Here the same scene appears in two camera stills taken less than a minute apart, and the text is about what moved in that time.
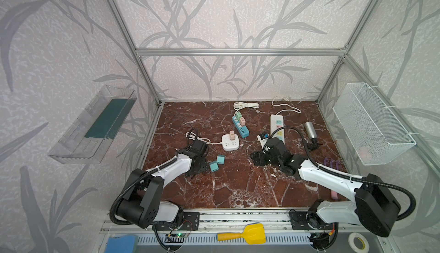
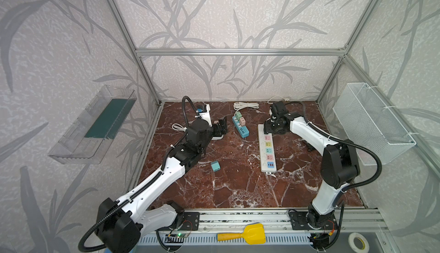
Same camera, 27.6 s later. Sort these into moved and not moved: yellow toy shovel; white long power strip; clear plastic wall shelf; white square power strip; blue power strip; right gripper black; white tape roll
Moved: white long power strip; right gripper black; white square power strip
Not moved: white tape roll; clear plastic wall shelf; blue power strip; yellow toy shovel
